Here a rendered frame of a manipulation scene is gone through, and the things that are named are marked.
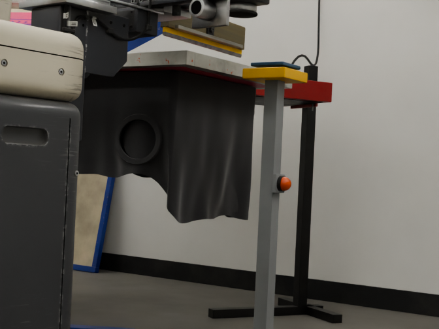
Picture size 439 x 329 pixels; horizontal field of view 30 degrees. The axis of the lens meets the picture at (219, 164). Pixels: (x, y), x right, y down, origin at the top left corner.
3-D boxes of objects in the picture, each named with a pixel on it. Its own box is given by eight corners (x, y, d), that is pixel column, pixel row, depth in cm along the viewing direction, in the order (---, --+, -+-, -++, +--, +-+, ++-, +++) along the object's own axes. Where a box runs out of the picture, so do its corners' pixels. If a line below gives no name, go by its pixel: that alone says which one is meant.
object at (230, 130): (252, 220, 263) (259, 87, 263) (167, 224, 226) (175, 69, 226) (243, 220, 265) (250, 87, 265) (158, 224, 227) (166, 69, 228)
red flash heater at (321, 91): (280, 109, 417) (281, 86, 417) (331, 105, 376) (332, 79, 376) (170, 100, 390) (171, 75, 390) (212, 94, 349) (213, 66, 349)
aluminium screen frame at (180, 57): (292, 88, 264) (292, 76, 264) (186, 64, 215) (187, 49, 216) (107, 91, 308) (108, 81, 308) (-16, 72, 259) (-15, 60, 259)
